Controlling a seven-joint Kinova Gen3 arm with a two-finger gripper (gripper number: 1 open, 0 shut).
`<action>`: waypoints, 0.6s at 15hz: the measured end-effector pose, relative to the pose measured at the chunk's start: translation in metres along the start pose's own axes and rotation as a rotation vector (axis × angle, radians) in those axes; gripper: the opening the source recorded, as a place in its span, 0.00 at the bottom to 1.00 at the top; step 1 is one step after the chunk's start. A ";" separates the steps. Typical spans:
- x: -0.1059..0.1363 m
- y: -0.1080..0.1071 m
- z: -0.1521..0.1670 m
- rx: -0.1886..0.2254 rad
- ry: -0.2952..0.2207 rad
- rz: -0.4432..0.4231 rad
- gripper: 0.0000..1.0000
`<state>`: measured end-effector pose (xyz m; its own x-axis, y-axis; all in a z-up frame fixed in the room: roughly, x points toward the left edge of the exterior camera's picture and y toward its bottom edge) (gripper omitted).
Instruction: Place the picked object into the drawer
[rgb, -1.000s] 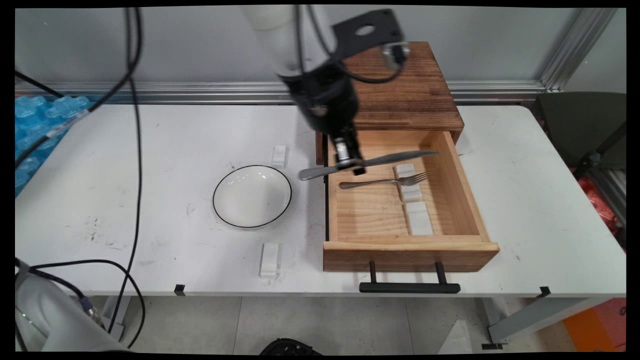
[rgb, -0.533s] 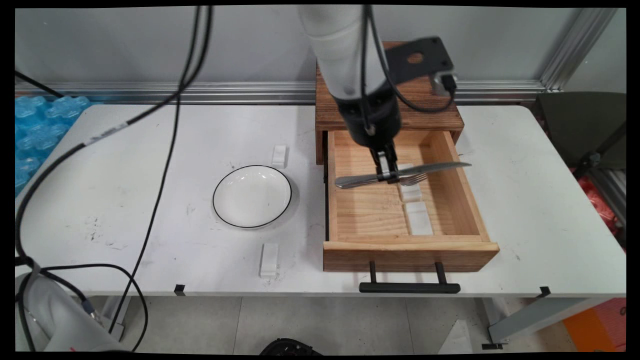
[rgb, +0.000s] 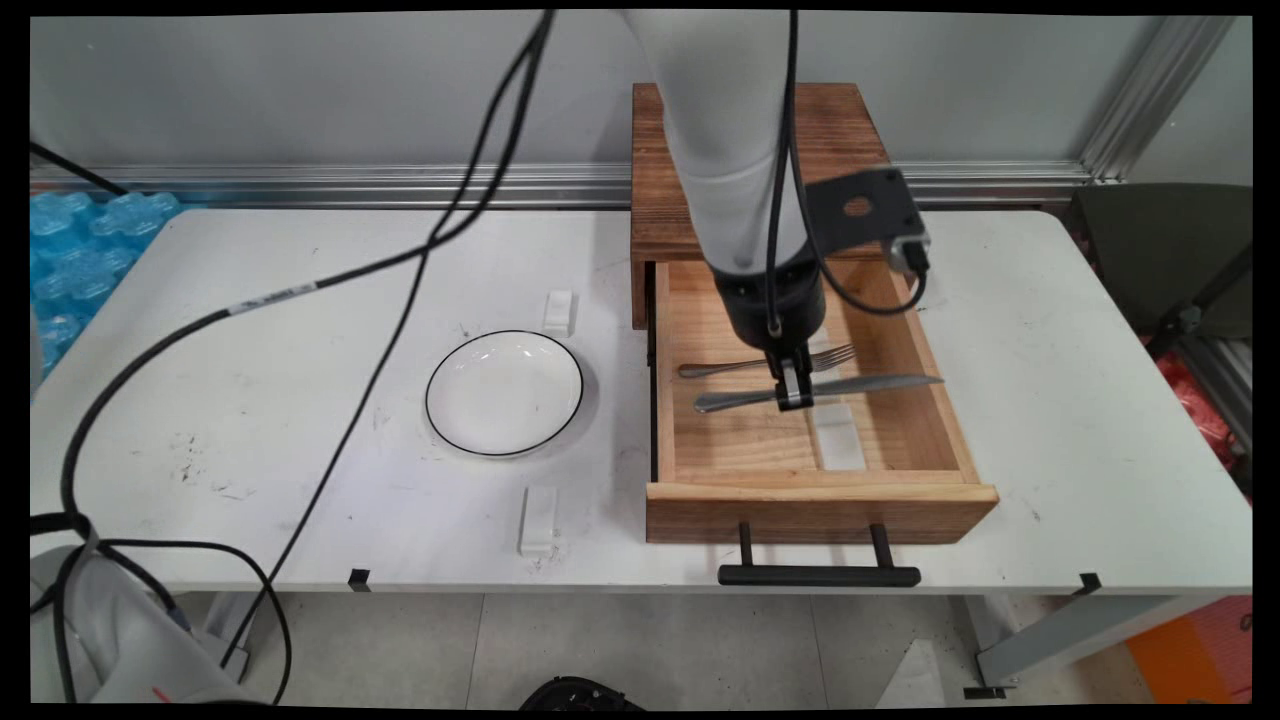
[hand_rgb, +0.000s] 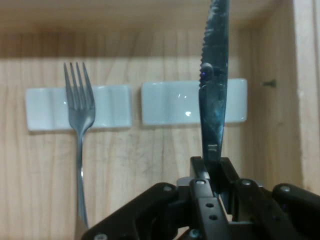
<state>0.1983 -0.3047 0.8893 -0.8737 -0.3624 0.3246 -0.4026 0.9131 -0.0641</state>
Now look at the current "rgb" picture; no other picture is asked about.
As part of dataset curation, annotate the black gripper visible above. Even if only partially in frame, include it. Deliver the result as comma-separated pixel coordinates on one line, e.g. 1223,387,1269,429
712,245,827,412

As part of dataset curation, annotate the silver table knife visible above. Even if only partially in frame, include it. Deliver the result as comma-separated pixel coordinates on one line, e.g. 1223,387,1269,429
693,373,946,415

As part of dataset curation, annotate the grey robot base cover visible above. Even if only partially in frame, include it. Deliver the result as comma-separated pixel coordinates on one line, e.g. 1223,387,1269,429
30,545,251,704

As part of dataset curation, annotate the silver fork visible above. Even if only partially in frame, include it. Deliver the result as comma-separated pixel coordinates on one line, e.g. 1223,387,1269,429
678,343,858,379

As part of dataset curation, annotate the light wooden drawer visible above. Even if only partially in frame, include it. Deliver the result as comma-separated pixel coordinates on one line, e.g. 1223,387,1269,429
645,258,1001,546

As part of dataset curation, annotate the dark wooden cabinet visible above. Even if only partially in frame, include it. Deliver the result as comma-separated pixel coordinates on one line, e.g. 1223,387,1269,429
630,82,929,331

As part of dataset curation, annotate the white plate with black rim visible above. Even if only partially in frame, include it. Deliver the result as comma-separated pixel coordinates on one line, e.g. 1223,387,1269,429
425,330,585,459

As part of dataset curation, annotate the white table leg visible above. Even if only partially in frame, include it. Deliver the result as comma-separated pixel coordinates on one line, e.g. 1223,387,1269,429
965,595,1216,691

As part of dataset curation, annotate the black equipment on floor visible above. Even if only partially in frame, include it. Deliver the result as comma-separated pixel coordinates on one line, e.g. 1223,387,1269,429
520,677,646,711

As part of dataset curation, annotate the red bag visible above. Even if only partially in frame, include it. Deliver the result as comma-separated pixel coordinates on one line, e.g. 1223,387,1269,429
1145,340,1253,491

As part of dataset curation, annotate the orange box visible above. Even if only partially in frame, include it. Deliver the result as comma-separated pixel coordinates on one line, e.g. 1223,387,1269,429
1128,597,1253,704

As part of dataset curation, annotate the blue bubble wrap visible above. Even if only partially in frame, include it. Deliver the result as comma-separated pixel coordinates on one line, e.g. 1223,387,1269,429
30,190,183,376

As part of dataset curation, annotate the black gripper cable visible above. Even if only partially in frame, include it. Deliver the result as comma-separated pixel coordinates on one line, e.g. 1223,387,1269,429
765,10,801,336

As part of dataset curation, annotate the black camera cable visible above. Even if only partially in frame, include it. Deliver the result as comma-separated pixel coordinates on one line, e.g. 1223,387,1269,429
788,10,931,318

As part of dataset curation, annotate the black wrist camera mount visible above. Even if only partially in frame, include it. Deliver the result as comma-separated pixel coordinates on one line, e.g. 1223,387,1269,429
803,167,926,263

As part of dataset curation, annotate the small silver wrist camera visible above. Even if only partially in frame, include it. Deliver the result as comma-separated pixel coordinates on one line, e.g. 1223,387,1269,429
888,235,932,278

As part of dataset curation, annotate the black drawer handle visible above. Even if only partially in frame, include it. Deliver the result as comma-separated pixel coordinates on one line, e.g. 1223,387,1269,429
717,522,923,588

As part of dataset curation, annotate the grey metal floor frame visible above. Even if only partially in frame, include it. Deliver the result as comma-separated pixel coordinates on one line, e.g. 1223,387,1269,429
1185,338,1253,446

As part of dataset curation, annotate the horizontal aluminium rail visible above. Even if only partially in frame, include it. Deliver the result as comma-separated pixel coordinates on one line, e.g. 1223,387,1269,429
30,162,1096,209

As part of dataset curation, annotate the slanted aluminium post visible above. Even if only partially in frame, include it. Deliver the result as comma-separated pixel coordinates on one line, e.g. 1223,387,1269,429
1080,15,1241,183

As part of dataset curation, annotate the plain black cable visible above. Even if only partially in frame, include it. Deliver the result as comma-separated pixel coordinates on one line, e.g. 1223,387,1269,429
220,10,551,669

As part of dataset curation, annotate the black cable with white label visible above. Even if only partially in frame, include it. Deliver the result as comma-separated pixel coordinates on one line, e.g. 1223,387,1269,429
55,10,556,701

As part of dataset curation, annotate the thin black cable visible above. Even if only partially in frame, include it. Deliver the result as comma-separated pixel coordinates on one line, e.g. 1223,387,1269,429
30,143,129,197

